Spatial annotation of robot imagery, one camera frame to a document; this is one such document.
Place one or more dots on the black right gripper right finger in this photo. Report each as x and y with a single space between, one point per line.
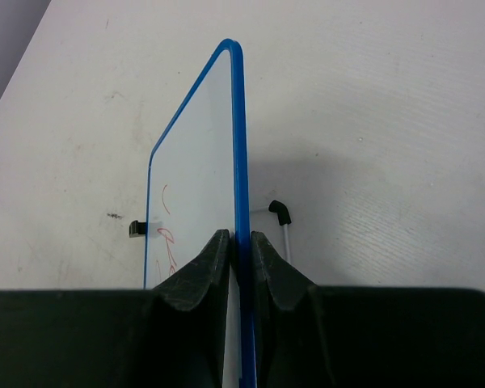
309 335

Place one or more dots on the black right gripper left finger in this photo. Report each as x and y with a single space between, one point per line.
169 336

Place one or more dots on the blue-framed whiteboard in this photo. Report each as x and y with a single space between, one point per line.
198 184

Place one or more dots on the black whiteboard stand foot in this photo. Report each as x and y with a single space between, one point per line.
137 229

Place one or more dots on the white wire whiteboard stand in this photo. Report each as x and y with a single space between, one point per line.
284 220

